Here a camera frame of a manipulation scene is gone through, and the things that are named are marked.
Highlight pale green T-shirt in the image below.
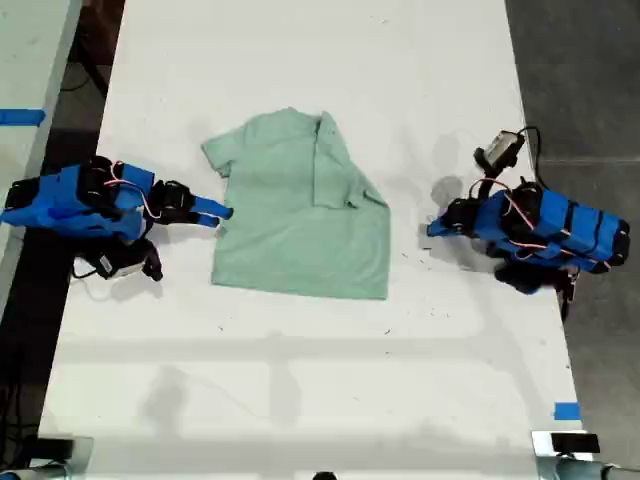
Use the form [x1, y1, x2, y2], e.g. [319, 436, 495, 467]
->
[200, 106, 392, 302]

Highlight black table clamp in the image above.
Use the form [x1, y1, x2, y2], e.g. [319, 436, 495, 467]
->
[558, 268, 582, 322]

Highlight long blue tape strip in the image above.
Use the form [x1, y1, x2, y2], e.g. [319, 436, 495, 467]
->
[0, 108, 47, 127]

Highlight pale side table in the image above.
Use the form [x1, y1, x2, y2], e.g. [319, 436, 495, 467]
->
[0, 0, 84, 316]

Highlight short blue tape piece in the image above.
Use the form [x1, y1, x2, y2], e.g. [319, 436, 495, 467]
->
[553, 401, 583, 422]

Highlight small black box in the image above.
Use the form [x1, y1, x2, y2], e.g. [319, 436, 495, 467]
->
[550, 432, 601, 455]
[35, 436, 77, 459]

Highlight red white arm wire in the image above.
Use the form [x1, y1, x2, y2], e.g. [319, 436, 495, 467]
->
[106, 160, 157, 222]
[467, 177, 576, 261]

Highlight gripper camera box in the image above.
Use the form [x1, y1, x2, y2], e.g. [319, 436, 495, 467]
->
[473, 129, 527, 175]
[95, 239, 165, 282]

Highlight camera black cable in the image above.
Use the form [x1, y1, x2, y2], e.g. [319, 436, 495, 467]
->
[71, 255, 103, 281]
[517, 125, 547, 187]

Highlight metal table bracket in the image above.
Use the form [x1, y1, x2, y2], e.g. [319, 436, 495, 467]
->
[0, 434, 96, 480]
[530, 429, 640, 480]

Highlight black floor cables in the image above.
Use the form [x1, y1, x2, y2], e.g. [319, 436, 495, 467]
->
[0, 382, 31, 454]

